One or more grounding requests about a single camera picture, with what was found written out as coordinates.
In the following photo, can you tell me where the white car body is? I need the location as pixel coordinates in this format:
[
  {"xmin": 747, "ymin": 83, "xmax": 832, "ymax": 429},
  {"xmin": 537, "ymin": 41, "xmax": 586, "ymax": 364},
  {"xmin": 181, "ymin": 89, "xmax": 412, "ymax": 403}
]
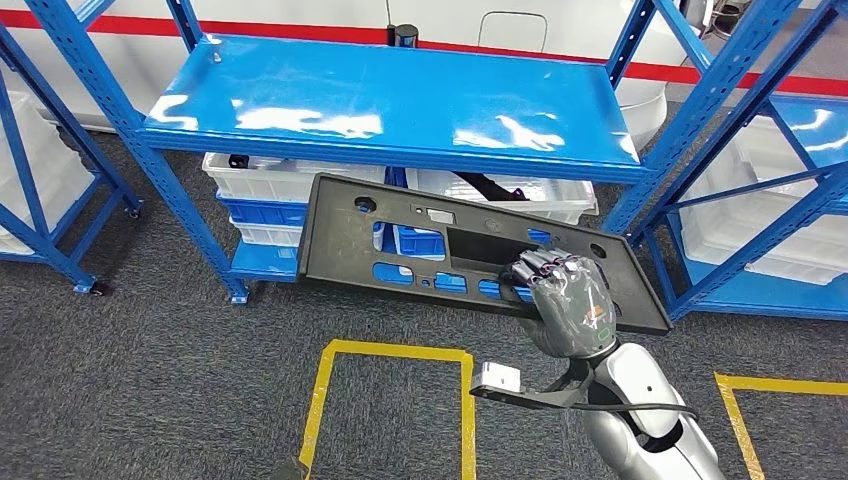
[{"xmin": 0, "ymin": 0, "xmax": 670, "ymax": 150}]

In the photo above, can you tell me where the yellow floor tape rectangle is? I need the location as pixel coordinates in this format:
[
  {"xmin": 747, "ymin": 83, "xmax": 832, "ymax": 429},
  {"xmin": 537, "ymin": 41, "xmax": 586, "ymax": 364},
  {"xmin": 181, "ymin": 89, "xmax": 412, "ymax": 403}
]
[
  {"xmin": 714, "ymin": 372, "xmax": 848, "ymax": 480},
  {"xmin": 298, "ymin": 339, "xmax": 477, "ymax": 480}
]

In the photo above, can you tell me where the black plastic panel part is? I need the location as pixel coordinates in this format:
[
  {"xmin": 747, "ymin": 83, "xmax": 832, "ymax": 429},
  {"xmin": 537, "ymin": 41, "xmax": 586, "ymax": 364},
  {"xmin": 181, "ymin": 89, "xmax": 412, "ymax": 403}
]
[{"xmin": 296, "ymin": 172, "xmax": 674, "ymax": 337}]

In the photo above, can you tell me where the black stanchion head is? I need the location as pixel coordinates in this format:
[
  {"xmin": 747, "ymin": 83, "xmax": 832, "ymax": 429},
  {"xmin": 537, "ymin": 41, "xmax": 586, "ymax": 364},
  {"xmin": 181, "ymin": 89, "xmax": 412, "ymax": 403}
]
[{"xmin": 386, "ymin": 23, "xmax": 420, "ymax": 49}]

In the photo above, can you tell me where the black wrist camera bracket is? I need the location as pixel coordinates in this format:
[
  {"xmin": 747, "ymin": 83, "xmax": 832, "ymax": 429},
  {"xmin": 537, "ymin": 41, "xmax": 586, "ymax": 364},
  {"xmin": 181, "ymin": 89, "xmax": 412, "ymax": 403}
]
[{"xmin": 468, "ymin": 357, "xmax": 598, "ymax": 412}]

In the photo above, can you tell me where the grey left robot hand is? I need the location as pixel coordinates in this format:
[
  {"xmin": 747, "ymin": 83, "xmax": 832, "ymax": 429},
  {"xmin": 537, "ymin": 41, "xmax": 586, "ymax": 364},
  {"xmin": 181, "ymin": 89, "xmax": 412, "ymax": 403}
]
[{"xmin": 270, "ymin": 455, "xmax": 313, "ymax": 480}]

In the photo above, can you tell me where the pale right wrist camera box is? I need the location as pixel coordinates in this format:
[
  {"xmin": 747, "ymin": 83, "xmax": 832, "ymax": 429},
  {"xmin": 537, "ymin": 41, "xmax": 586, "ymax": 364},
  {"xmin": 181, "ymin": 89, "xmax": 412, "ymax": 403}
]
[{"xmin": 478, "ymin": 360, "xmax": 523, "ymax": 393}]

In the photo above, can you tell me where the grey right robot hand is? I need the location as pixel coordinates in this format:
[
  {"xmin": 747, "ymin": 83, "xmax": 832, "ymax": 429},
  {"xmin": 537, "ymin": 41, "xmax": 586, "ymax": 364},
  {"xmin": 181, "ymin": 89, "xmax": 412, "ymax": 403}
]
[{"xmin": 500, "ymin": 248, "xmax": 621, "ymax": 362}]

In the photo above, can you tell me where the long black plastic part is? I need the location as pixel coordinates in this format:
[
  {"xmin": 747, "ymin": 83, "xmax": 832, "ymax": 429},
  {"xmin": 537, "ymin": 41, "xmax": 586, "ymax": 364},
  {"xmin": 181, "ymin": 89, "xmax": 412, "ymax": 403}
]
[{"xmin": 453, "ymin": 170, "xmax": 531, "ymax": 203}]

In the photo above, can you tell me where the red barrier belt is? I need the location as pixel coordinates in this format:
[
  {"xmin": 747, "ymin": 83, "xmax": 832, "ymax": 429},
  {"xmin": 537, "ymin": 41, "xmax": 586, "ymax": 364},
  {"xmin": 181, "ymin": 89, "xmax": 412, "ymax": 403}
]
[{"xmin": 0, "ymin": 7, "xmax": 848, "ymax": 99}]

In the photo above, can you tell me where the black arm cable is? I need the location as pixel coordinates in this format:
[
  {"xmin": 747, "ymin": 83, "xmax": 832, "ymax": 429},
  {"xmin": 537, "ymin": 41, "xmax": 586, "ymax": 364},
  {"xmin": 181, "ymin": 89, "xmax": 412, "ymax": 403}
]
[{"xmin": 569, "ymin": 397, "xmax": 700, "ymax": 422}]

